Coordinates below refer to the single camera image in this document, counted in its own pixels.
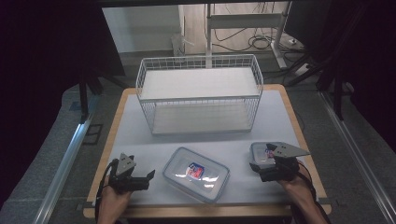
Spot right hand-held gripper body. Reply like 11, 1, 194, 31
260, 142, 311, 183

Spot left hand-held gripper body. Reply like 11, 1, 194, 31
106, 152, 151, 194

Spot small square clear food container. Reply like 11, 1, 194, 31
249, 141, 284, 171

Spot person's left hand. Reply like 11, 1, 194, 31
98, 185, 134, 217

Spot person's right hand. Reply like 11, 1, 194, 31
278, 169, 314, 206

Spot large rectangular clear food container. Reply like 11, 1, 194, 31
162, 147, 231, 204

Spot black stand leg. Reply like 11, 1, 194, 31
286, 52, 347, 121
78, 71, 125, 123

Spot white power strip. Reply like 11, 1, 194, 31
293, 63, 311, 77

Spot white metal stand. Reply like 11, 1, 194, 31
205, 1, 292, 69

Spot white plastic bag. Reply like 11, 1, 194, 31
171, 33, 194, 57

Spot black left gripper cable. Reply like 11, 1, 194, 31
94, 159, 120, 224

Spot black square floor frame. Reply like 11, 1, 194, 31
82, 123, 104, 146

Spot aluminium floor rail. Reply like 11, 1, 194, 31
32, 119, 92, 224
318, 91, 396, 224

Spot white wire shelf rack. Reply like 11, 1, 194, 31
135, 54, 264, 135

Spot black floor cables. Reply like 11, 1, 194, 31
214, 27, 304, 54

